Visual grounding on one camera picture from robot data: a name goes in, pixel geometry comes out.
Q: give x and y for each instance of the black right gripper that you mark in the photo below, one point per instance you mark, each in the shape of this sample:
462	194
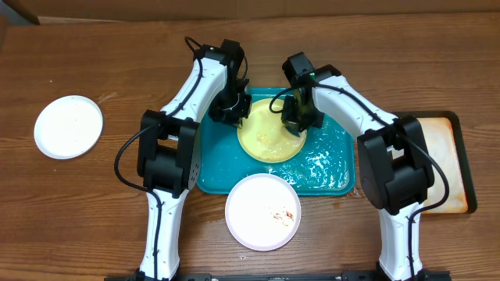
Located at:
294	119

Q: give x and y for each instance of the green yellow sponge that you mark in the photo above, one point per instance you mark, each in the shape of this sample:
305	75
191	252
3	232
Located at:
292	129

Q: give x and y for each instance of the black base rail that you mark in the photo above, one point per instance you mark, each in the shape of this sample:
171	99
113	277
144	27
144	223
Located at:
348	275

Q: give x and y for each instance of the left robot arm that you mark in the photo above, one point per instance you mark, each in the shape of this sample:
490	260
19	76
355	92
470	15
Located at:
169	153

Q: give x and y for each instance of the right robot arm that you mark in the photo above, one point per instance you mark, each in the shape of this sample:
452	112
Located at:
395	168

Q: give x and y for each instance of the white plate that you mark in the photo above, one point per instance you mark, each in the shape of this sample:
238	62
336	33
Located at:
68	127
263	212

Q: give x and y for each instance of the white plate bottom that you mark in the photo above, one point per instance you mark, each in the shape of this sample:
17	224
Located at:
263	212

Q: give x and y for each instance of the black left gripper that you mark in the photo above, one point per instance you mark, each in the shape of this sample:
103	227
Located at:
234	119

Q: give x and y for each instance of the teal plastic tray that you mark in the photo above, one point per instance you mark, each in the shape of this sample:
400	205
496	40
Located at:
325	166

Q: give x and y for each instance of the yellow plate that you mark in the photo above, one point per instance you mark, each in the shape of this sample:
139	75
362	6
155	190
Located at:
265	138

